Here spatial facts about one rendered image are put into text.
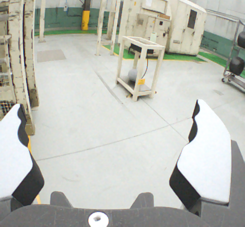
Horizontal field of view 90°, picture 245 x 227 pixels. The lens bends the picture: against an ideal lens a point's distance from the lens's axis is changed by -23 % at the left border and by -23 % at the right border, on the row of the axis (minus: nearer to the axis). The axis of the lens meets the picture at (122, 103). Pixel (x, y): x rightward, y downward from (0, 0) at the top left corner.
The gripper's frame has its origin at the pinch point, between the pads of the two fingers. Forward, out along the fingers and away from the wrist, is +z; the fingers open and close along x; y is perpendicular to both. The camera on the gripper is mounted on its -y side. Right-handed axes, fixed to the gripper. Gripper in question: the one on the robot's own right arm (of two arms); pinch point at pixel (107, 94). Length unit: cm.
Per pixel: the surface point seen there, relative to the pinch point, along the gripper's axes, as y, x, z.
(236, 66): 89, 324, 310
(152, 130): 113, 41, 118
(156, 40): 65, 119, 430
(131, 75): 84, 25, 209
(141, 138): 111, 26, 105
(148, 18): 4, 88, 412
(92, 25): 58, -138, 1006
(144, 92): 101, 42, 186
